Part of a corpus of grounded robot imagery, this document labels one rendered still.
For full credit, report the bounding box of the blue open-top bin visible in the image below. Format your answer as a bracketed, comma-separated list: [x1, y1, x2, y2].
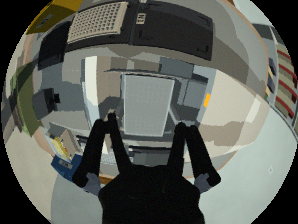
[51, 154, 82, 183]

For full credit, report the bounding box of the large grey bench mat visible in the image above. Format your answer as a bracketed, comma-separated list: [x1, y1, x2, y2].
[29, 0, 267, 156]

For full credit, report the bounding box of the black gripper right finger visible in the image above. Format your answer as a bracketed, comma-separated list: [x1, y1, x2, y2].
[162, 103, 221, 198]

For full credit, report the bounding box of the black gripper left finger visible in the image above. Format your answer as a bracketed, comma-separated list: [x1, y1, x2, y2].
[72, 99, 144, 200]

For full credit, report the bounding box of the yellow open-top bin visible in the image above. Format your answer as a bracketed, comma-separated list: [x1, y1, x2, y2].
[25, 0, 83, 35]

